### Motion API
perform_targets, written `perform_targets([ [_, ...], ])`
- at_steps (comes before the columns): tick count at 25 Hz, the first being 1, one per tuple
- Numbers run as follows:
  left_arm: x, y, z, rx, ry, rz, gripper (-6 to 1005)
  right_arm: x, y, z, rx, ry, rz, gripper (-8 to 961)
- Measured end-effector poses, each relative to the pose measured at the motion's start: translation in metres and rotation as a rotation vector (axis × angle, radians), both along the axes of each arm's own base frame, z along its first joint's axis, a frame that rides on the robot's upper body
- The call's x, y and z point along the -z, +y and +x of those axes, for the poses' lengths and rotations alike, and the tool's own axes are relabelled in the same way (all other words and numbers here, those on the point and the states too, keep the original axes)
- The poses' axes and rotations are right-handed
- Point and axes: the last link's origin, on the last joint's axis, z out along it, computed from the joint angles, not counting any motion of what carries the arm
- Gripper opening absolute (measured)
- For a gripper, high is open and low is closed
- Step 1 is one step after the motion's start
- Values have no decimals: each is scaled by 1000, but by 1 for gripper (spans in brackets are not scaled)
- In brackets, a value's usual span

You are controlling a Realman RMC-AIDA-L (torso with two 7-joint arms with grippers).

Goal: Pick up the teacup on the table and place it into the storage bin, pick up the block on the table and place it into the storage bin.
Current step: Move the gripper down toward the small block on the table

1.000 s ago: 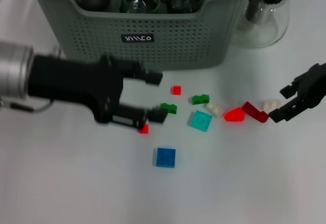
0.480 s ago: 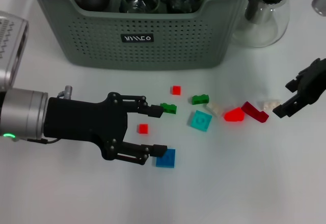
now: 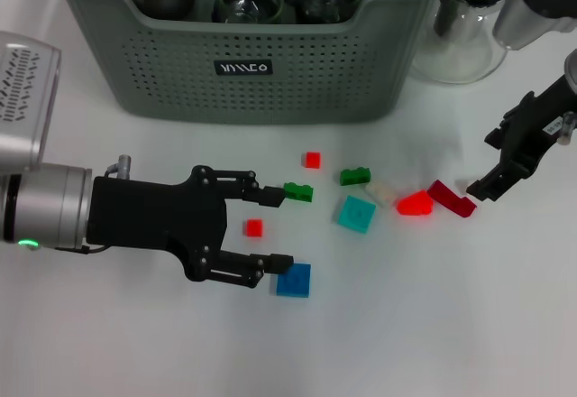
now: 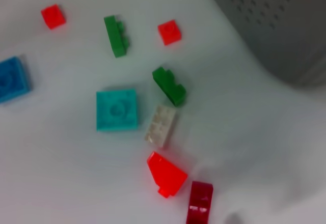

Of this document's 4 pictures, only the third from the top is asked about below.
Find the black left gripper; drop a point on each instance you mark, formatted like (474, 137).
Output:
(149, 216)

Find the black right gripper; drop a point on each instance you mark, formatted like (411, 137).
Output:
(541, 126)

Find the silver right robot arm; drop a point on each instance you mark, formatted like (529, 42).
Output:
(572, 72)

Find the small red square block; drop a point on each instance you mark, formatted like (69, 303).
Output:
(254, 228)
(313, 160)

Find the blue square toy block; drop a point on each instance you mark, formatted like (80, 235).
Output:
(295, 282)

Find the teal square toy block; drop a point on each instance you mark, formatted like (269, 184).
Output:
(354, 214)

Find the grey-green perforated storage bin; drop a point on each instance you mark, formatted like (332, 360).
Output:
(180, 76)

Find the green toy brick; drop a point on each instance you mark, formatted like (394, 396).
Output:
(299, 192)
(355, 177)

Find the dark red toy brick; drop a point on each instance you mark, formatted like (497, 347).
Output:
(451, 197)

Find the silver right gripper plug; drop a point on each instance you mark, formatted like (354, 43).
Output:
(567, 128)

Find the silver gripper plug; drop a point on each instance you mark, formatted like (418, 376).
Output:
(567, 128)
(125, 166)

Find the bright red toy brick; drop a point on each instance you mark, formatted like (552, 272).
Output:
(414, 204)

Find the white toy brick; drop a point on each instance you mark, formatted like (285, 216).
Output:
(381, 193)

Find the glass carafe with black lid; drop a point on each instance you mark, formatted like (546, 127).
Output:
(460, 31)

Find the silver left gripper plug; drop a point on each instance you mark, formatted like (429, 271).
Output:
(125, 166)

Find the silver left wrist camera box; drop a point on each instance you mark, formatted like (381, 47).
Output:
(22, 99)

